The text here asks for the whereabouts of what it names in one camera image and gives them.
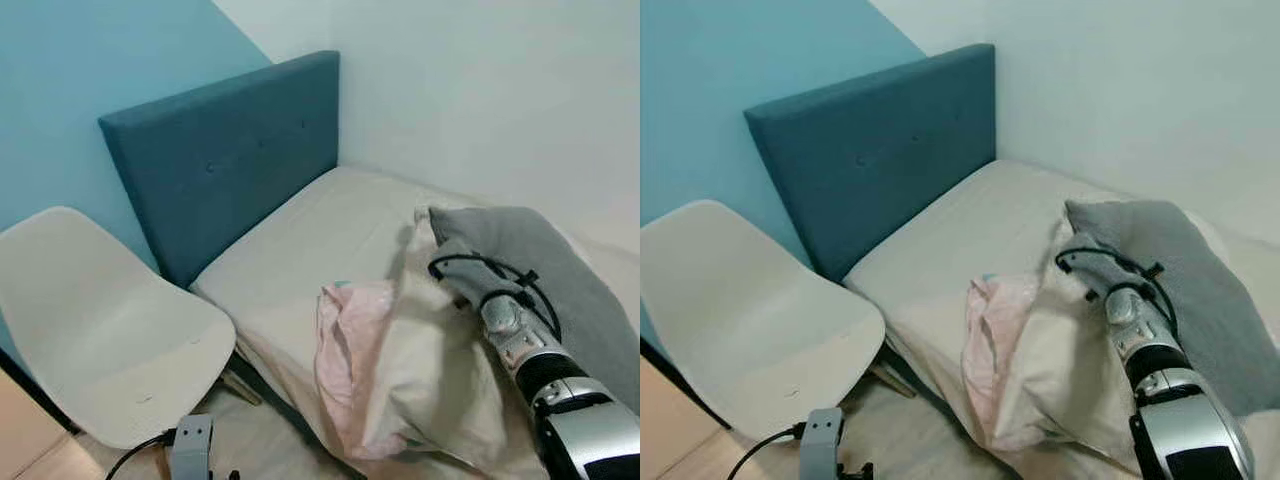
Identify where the cream bed mattress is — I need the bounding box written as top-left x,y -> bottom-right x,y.
842,159 -> 1280,480
189,165 -> 641,480

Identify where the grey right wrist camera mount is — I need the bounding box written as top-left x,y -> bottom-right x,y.
1068,233 -> 1135,303
440,262 -> 507,313

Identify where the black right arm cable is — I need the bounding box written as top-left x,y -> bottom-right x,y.
428,253 -> 563,343
1055,246 -> 1183,339

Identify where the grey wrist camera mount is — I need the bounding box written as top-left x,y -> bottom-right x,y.
440,262 -> 507,313
1068,233 -> 1135,303
799,407 -> 844,480
169,414 -> 214,480

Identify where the beige pillow with pink lining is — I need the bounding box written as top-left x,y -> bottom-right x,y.
961,218 -> 1153,479
314,209 -> 549,480

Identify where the grey pillow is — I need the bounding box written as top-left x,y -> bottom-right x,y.
428,205 -> 641,417
1063,198 -> 1280,418

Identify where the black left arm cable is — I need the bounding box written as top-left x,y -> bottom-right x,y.
104,429 -> 178,480
726,423 -> 807,480

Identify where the blue upholstered headboard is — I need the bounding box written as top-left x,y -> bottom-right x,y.
744,43 -> 998,284
98,50 -> 341,290

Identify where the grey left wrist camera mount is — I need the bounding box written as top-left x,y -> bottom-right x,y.
169,414 -> 214,480
799,407 -> 844,480

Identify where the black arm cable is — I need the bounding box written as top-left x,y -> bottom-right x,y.
1055,246 -> 1183,339
104,429 -> 178,480
428,253 -> 563,343
726,423 -> 807,480

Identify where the white plastic chair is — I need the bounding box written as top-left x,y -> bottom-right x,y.
640,199 -> 917,443
0,206 -> 264,450

